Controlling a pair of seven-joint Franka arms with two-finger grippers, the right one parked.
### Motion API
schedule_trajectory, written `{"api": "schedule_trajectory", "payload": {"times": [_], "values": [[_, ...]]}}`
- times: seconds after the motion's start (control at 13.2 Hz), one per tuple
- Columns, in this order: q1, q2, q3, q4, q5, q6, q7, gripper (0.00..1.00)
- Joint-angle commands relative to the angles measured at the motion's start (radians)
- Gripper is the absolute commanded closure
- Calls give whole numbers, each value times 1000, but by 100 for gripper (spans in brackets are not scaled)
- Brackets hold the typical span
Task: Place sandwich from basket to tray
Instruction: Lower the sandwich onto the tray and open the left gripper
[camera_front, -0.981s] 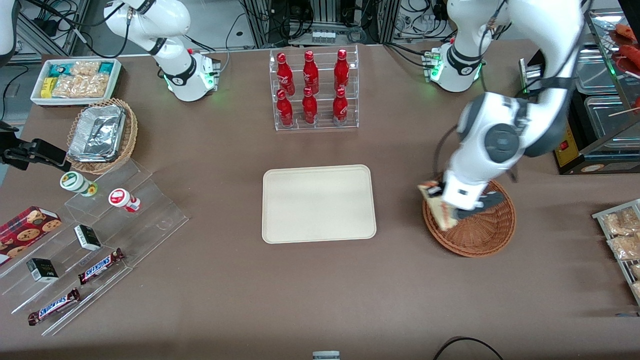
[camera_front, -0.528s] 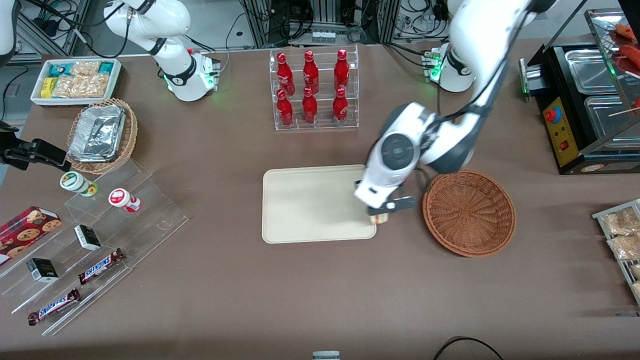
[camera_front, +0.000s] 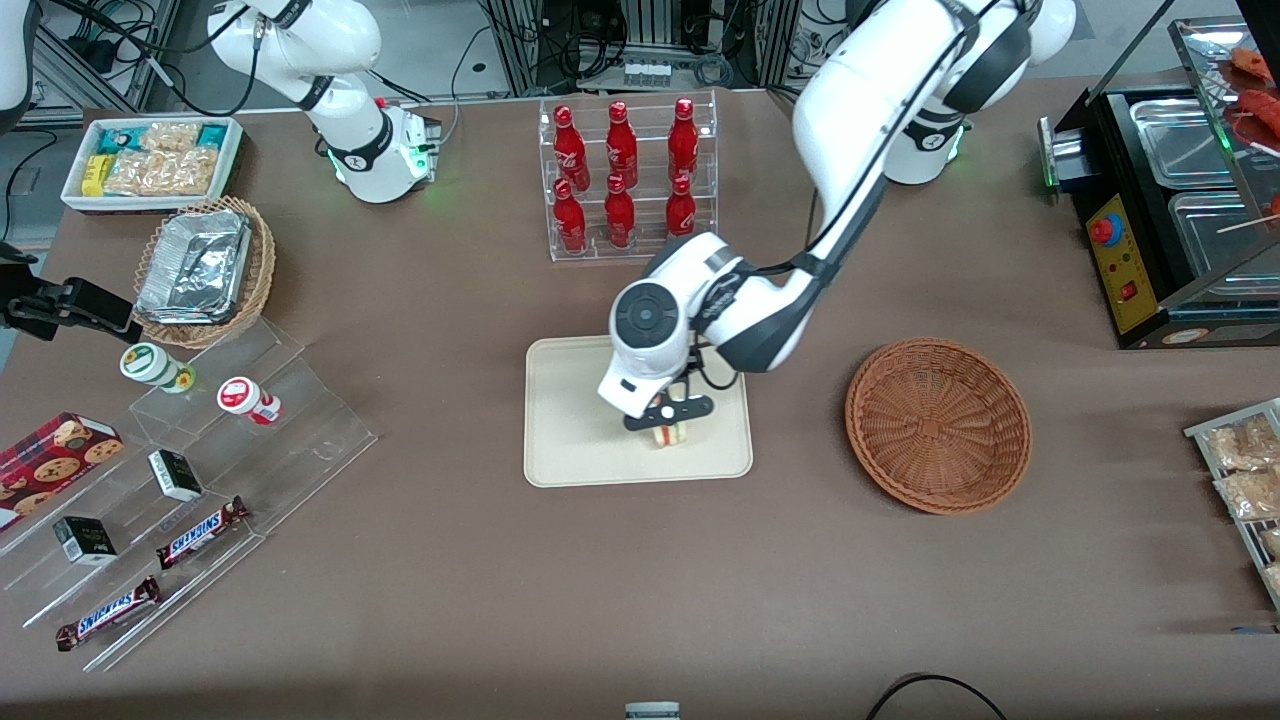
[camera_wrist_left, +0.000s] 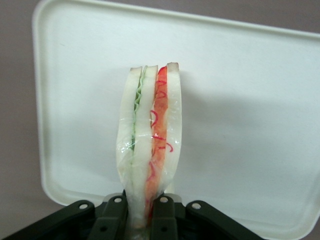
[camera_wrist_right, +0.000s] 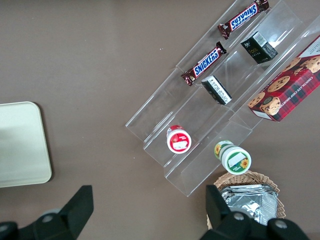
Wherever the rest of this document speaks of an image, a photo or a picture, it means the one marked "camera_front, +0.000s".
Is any red sausage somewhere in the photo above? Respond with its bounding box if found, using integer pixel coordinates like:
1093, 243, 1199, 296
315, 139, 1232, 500
1238, 88, 1280, 141

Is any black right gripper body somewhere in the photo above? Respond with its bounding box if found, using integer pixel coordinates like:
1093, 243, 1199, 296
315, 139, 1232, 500
0, 240, 69, 341

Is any clear acrylic bottle rack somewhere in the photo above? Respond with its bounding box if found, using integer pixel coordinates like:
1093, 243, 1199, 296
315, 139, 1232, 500
538, 90, 719, 263

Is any light wicker basket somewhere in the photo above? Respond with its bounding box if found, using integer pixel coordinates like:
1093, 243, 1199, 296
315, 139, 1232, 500
133, 195, 277, 349

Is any green lidded sunflower cup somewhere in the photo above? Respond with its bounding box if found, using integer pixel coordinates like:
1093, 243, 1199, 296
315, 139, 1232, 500
120, 343, 197, 395

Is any beige plastic tray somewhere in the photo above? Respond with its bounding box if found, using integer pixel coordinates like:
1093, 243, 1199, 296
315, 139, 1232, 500
525, 337, 753, 489

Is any silver foil wrapped packet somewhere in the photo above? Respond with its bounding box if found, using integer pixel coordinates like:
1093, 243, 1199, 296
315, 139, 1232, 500
140, 212, 249, 313
135, 208, 253, 326

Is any Snickers chocolate bar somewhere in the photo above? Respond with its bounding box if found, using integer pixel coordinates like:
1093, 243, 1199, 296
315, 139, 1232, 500
55, 576, 163, 653
157, 497, 251, 571

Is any red lidded yogurt cup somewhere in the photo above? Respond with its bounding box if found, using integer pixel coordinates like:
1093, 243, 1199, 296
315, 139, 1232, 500
217, 376, 283, 427

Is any black food warmer machine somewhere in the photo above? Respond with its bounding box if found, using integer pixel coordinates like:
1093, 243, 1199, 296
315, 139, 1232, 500
1038, 0, 1280, 351

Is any small black carton box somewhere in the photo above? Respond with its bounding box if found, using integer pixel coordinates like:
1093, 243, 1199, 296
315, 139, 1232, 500
53, 516, 118, 567
148, 450, 204, 503

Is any clear fried snack bag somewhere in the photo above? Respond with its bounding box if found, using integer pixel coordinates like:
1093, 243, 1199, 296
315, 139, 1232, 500
1205, 415, 1280, 471
1215, 468, 1280, 523

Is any white plastic snack bin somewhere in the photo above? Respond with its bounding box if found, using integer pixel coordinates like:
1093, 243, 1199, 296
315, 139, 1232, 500
60, 115, 246, 216

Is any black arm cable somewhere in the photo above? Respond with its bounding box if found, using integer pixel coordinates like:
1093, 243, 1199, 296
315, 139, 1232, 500
685, 150, 901, 396

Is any clear rice cracker bag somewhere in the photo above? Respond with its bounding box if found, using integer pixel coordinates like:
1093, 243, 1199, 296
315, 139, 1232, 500
105, 148, 219, 197

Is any red cola bottle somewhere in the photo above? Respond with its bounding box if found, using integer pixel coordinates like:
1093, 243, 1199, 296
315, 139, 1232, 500
605, 100, 639, 189
665, 175, 698, 238
603, 173, 637, 249
553, 105, 591, 191
668, 98, 699, 186
553, 178, 589, 253

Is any steel food pan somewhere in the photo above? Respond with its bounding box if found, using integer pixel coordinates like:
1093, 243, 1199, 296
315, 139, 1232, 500
1130, 97, 1243, 191
1168, 190, 1280, 301

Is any aluminium frame rack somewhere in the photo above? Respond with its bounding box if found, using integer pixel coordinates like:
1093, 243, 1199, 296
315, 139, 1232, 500
480, 0, 801, 98

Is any clear acrylic stepped shelf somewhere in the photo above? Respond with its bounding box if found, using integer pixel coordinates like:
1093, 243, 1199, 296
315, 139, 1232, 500
0, 318, 379, 673

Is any red plaid cookie box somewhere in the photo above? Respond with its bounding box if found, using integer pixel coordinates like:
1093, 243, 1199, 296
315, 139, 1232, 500
0, 412, 125, 533

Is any brown wicker basket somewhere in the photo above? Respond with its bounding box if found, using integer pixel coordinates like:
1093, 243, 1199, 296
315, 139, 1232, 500
845, 337, 1033, 516

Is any black floor cable loop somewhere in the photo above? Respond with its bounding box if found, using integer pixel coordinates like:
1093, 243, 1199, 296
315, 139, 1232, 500
865, 673, 1007, 720

